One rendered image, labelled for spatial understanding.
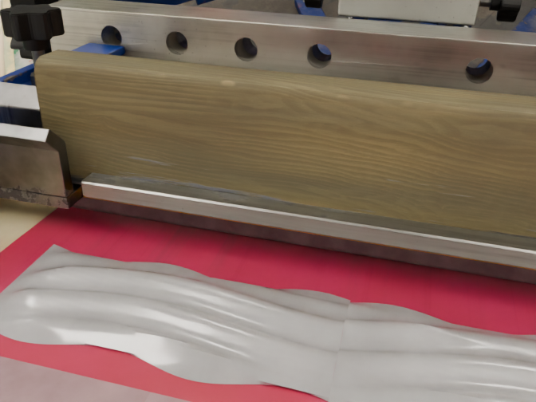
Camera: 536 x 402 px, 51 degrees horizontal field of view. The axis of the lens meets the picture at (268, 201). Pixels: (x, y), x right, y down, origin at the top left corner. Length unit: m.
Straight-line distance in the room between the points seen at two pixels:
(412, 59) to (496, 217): 0.24
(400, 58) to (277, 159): 0.24
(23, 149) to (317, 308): 0.19
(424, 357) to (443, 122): 0.11
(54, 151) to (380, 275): 0.20
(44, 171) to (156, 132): 0.07
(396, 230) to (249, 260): 0.09
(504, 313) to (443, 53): 0.26
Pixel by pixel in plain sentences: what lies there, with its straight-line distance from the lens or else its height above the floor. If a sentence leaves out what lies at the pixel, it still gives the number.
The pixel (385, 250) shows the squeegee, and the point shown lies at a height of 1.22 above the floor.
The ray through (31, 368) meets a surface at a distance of 0.28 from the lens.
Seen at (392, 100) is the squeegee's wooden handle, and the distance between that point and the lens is 0.28.
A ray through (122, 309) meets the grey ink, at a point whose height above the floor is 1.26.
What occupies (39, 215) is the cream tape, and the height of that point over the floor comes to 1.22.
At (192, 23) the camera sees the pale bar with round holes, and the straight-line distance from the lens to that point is 0.54.
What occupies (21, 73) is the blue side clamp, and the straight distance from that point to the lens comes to 0.51.
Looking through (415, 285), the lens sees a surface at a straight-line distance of 0.33.
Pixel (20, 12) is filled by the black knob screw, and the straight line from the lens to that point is 0.48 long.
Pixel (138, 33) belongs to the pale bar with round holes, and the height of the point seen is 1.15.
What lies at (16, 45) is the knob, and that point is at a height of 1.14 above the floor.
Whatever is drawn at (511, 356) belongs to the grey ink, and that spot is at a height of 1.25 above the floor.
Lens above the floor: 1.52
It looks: 60 degrees down
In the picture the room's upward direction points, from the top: 14 degrees counter-clockwise
